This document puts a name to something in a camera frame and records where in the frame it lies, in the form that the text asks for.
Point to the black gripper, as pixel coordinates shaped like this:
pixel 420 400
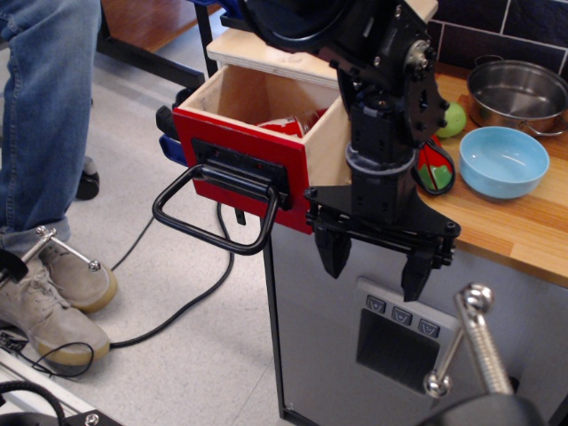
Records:
pixel 381 206

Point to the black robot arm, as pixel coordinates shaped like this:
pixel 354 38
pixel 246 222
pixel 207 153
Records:
pixel 386 124

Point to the red-fronted wooden drawer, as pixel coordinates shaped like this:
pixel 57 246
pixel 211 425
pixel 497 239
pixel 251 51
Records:
pixel 229 110

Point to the red white item in drawer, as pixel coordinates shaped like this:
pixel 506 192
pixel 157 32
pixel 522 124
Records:
pixel 297 125

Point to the grey cabinet with panel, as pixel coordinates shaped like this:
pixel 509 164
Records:
pixel 351 351

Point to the red green black toy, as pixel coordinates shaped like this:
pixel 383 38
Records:
pixel 434 171

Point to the silver clamp screw right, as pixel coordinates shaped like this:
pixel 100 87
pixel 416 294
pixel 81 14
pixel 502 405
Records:
pixel 472 303

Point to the silver clamp screw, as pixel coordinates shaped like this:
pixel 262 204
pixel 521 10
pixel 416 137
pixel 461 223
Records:
pixel 472 303
pixel 47 236

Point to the light blue bowl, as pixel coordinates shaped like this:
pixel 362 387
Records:
pixel 502 163

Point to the green ball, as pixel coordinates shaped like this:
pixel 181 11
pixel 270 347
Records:
pixel 456 119

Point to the stainless steel pot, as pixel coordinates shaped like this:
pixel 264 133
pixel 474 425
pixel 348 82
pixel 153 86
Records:
pixel 518 95

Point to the blue black clamp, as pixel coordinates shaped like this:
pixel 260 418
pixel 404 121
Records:
pixel 169 140

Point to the beige shoe rear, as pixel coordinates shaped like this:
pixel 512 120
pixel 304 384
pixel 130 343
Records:
pixel 87 291

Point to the beige shoe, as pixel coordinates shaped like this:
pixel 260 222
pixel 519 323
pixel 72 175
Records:
pixel 87 291
pixel 55 329

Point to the silver clamp screw left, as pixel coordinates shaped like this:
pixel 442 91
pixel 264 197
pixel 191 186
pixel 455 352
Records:
pixel 47 236

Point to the beige shoe front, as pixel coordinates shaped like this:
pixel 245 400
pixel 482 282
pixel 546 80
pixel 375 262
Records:
pixel 55 329

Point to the blue jeans leg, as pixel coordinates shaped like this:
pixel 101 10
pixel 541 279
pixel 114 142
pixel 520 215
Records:
pixel 47 106

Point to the black table frame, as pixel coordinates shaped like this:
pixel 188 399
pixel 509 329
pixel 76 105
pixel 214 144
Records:
pixel 133 32

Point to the aluminium rail bottom left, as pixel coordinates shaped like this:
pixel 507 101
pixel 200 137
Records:
pixel 30 398

